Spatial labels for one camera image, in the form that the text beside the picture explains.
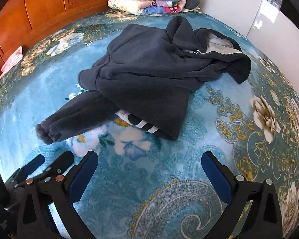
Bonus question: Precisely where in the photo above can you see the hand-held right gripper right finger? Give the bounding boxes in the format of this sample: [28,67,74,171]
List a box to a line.
[201,151,283,239]

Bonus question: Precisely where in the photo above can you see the white glossy wardrobe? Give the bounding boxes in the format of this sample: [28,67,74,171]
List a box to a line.
[202,0,299,100]

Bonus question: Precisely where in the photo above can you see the pink checked cloth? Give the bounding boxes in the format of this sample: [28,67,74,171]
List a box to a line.
[1,45,24,73]

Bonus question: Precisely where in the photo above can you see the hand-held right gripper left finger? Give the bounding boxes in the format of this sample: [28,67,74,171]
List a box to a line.
[16,151,99,239]

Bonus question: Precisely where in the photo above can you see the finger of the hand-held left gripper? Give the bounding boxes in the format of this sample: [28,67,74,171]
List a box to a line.
[11,154,45,187]
[37,151,75,180]

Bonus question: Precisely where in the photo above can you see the orange wooden headboard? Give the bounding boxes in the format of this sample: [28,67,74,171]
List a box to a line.
[0,0,113,80]

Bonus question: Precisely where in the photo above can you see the dark grey hooded jacket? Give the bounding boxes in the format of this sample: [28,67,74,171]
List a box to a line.
[77,17,252,140]

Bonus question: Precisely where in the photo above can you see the teal floral blanket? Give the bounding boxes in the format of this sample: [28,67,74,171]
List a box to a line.
[0,9,299,239]

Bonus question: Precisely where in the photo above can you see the dark fleece pants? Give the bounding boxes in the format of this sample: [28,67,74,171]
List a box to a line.
[35,90,120,145]

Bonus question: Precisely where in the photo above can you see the cream pink floral folded quilt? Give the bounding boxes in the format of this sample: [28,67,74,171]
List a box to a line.
[107,0,188,16]

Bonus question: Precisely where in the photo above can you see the black cloth with white stripes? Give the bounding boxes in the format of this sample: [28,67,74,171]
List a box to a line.
[114,110,163,137]

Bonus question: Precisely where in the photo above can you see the dark grey cloth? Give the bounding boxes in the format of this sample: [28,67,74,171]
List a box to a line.
[184,0,201,10]

